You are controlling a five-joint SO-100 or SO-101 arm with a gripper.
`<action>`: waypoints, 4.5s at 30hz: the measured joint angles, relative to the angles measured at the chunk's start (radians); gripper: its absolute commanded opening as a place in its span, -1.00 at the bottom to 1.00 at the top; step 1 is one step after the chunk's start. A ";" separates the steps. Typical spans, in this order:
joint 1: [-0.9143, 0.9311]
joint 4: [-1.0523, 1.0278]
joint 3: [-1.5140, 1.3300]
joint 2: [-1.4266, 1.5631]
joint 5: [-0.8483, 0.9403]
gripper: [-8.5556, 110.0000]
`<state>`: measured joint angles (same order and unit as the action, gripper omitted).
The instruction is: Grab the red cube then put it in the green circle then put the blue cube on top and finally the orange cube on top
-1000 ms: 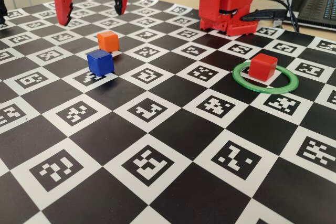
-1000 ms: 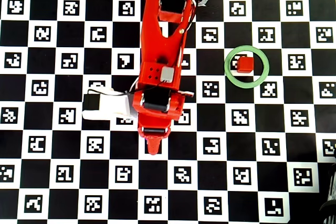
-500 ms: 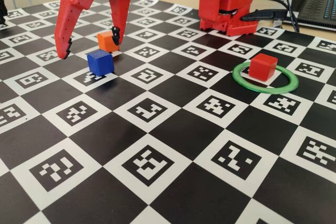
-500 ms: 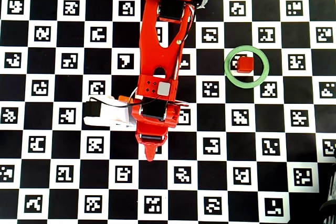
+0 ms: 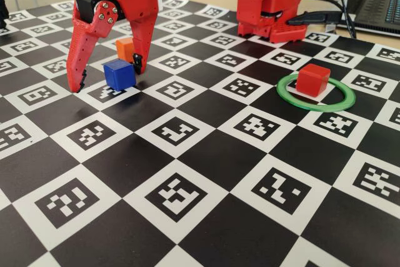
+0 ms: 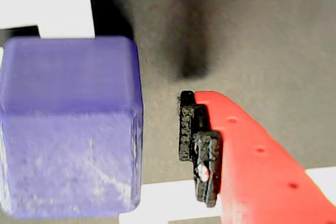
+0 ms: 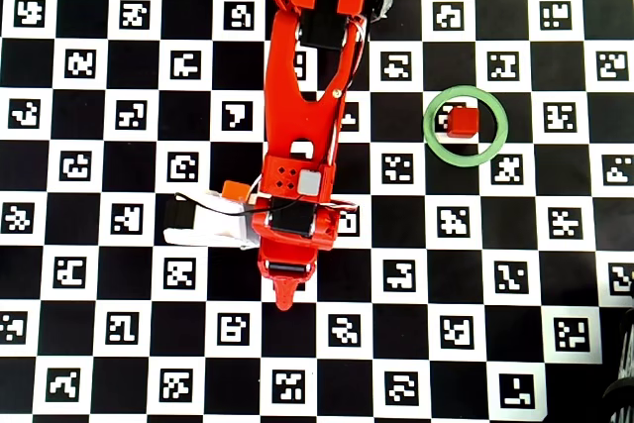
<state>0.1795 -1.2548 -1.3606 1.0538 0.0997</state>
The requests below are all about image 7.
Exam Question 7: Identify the red gripper black motor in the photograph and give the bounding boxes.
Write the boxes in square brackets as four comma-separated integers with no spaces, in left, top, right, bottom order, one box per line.
[252,194,341,313]

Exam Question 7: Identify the red cube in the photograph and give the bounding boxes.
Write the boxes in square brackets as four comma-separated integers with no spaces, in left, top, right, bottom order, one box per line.
[447,106,480,140]

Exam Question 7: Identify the orange cube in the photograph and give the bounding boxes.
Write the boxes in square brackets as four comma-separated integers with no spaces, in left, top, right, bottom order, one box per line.
[221,180,252,201]

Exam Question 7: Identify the black white marker board mat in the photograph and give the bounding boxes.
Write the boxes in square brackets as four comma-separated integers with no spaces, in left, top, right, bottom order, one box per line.
[0,0,634,423]

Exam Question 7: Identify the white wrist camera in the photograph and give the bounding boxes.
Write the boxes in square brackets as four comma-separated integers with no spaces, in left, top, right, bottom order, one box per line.
[162,187,262,251]

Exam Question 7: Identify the green ring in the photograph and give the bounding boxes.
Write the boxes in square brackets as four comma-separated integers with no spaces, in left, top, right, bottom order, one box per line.
[423,86,510,169]

